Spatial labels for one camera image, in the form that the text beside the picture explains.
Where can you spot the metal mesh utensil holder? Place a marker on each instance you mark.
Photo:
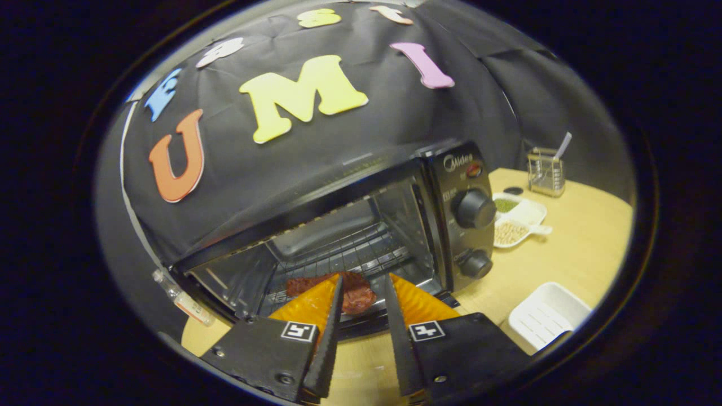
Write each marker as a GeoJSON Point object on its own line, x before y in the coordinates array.
{"type": "Point", "coordinates": [546, 177]}

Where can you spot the metal oven rack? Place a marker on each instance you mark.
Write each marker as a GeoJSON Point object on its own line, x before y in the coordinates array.
{"type": "Point", "coordinates": [350, 254]}

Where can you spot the small black disc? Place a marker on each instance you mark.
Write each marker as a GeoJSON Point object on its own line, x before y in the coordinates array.
{"type": "Point", "coordinates": [513, 190]}

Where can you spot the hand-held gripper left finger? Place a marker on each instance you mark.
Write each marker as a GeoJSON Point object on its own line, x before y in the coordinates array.
{"type": "Point", "coordinates": [330, 349]}

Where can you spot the clear glass bottle orange label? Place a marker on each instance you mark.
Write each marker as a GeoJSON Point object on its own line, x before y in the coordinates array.
{"type": "Point", "coordinates": [189, 304]}

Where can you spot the white divided dish with beans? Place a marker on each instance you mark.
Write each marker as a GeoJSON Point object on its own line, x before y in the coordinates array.
{"type": "Point", "coordinates": [527, 214]}

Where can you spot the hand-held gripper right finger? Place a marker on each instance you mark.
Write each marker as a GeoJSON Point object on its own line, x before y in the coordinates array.
{"type": "Point", "coordinates": [401, 349]}

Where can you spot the black toaster oven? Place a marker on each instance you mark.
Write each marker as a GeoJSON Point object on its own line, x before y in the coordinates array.
{"type": "Point", "coordinates": [445, 237]}

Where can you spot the red-brown meat piece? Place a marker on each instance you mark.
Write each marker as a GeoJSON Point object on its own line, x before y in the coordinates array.
{"type": "Point", "coordinates": [361, 296]}

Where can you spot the white rectangular tray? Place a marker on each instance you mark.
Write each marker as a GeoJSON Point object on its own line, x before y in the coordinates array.
{"type": "Point", "coordinates": [547, 316]}

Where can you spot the white plastic spoon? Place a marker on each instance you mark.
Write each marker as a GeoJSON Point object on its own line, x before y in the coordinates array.
{"type": "Point", "coordinates": [563, 145]}

